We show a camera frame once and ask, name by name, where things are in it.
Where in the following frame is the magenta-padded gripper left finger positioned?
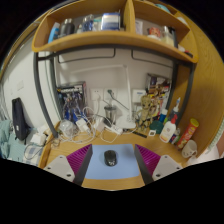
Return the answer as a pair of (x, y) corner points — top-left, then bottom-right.
(44, 143), (94, 187)

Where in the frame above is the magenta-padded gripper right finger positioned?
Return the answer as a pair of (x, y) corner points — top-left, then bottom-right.
(133, 143), (183, 186)

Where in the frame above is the black computer mouse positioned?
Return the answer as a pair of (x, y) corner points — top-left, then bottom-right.
(103, 149), (118, 167)

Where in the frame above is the light blue mouse pad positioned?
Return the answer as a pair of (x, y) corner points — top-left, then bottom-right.
(83, 143), (142, 181)

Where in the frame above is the white orange lotion bottle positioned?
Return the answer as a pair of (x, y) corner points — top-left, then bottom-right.
(159, 113), (179, 144)

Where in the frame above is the teal round container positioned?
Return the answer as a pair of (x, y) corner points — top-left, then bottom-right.
(149, 119), (164, 135)

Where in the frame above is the white charger block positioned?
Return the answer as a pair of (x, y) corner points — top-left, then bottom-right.
(75, 118), (90, 133)

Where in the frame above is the white mug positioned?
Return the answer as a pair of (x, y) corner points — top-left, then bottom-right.
(181, 139), (198, 159)

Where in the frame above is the blue white plaid blanket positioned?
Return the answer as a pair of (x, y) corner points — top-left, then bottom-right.
(23, 143), (44, 166)

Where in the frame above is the white bag pile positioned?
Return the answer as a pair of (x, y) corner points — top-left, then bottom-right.
(29, 124), (50, 146)

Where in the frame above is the white desk lamp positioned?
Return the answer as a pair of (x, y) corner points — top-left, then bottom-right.
(113, 63), (138, 130)

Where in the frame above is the red snack can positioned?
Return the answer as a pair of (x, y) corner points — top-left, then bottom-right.
(175, 118), (200, 150)

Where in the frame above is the blue bottle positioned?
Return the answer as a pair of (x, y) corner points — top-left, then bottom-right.
(158, 108), (169, 124)

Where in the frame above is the white power strip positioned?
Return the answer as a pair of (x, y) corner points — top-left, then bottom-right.
(104, 123), (124, 136)

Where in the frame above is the tan tree figurine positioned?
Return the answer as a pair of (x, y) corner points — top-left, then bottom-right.
(137, 94), (158, 131)

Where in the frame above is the dark spray bottle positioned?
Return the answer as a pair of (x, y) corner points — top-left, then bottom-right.
(171, 97), (183, 121)

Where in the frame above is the stainless steel cup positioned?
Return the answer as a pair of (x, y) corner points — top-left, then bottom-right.
(103, 104), (118, 125)

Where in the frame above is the robot model kit box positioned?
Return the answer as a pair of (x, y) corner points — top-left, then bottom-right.
(55, 80), (88, 122)

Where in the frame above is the teal duvet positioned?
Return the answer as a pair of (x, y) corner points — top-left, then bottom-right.
(0, 119), (26, 161)

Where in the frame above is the dark navy backpack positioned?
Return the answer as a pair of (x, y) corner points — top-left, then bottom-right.
(11, 97), (30, 142)

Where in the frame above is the wooden shelf unit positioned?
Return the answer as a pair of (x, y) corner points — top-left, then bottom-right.
(31, 0), (199, 64)

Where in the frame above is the white cable tangle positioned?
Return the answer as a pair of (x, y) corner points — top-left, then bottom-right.
(54, 106), (119, 145)

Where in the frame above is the white wall box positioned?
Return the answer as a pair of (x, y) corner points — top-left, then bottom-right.
(131, 88), (148, 105)

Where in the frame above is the grey metal frame post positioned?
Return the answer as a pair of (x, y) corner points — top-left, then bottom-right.
(32, 53), (60, 138)

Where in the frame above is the white wall socket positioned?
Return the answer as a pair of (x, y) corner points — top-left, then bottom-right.
(89, 87), (104, 101)
(103, 87), (118, 100)

